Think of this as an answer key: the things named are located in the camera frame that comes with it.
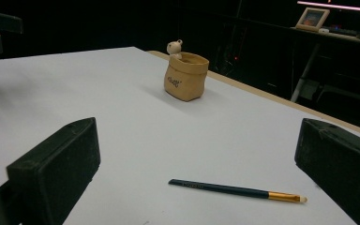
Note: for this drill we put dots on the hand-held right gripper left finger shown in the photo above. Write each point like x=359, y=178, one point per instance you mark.
x=56, y=162

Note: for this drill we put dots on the dark green makeup brush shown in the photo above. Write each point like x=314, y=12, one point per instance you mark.
x=231, y=189

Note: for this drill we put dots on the dark keyboard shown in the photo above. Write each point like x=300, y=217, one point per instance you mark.
x=343, y=31

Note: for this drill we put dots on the white paper sheet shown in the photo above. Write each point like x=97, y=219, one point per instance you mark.
x=156, y=134

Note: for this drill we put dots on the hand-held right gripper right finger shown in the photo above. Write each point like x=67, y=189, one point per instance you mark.
x=340, y=162

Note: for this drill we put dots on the light wooden desk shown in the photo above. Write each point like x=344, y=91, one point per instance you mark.
x=340, y=37

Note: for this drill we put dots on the wooden picture frame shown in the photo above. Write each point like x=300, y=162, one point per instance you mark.
x=312, y=19

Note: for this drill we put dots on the small white device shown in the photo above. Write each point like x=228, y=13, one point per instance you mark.
x=323, y=30

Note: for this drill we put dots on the tan bag-shaped pen holder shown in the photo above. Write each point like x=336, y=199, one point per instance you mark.
x=186, y=78

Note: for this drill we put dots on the monitor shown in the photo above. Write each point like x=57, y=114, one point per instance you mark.
x=337, y=3

